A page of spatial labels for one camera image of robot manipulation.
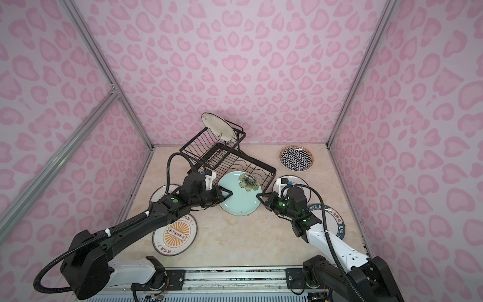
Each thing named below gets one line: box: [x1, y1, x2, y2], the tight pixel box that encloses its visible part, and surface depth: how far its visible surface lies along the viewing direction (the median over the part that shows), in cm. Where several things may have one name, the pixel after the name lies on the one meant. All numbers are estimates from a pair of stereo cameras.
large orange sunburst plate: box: [152, 213, 198, 257], surface depth 84 cm
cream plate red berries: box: [201, 112, 238, 143], surface depth 92 cm
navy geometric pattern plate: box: [279, 145, 314, 173], surface depth 115 cm
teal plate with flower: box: [218, 171, 263, 217], surface depth 81 cm
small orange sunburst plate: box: [149, 183, 180, 203], surface depth 100 cm
